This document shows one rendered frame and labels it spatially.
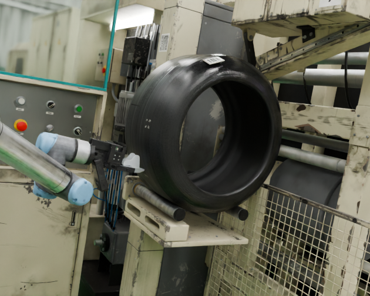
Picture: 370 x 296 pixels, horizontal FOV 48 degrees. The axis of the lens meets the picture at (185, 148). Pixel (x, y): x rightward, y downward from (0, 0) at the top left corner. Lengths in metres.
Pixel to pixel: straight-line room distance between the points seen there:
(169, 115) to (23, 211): 0.84
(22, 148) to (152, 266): 1.01
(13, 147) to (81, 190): 0.23
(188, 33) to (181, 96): 0.50
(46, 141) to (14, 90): 0.59
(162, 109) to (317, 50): 0.65
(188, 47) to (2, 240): 1.11
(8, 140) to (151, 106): 0.50
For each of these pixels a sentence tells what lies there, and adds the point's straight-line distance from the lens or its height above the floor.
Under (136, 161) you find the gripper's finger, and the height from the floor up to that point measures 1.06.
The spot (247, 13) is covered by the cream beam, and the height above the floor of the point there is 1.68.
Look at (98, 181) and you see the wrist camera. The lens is 1.38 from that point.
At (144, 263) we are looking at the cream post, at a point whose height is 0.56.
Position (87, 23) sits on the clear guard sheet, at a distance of 1.90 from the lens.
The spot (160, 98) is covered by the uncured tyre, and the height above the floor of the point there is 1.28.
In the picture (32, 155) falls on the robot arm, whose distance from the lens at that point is 1.11.
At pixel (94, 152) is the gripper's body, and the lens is 1.39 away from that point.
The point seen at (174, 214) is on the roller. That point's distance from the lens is 1.43.
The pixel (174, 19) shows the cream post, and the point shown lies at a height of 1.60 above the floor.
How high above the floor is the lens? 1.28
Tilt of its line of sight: 6 degrees down
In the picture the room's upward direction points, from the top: 9 degrees clockwise
